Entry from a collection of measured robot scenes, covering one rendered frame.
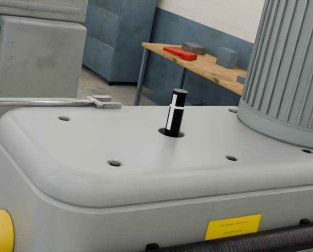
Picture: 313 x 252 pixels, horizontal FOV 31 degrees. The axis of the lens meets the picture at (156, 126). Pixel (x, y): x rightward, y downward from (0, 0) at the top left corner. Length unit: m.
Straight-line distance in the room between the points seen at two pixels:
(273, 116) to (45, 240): 0.40
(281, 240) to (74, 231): 0.28
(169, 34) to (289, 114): 7.32
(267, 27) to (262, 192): 0.26
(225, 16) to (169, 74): 1.37
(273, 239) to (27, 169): 0.32
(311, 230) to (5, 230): 0.40
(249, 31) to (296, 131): 6.05
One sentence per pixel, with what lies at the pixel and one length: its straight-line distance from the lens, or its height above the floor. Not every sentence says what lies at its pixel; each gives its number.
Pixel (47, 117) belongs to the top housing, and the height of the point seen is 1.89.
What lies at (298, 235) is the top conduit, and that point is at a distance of 0.79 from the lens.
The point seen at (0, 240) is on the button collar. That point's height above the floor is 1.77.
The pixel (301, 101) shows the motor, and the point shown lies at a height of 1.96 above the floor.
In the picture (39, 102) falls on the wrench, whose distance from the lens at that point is 0.79.
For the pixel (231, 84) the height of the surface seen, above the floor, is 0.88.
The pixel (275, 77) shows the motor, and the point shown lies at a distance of 0.84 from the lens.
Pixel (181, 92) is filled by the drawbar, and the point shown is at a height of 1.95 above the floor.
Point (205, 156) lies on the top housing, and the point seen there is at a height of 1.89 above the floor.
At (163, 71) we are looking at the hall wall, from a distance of 8.22.
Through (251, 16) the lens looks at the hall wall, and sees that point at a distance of 6.88.
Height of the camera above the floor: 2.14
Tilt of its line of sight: 18 degrees down
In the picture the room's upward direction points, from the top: 11 degrees clockwise
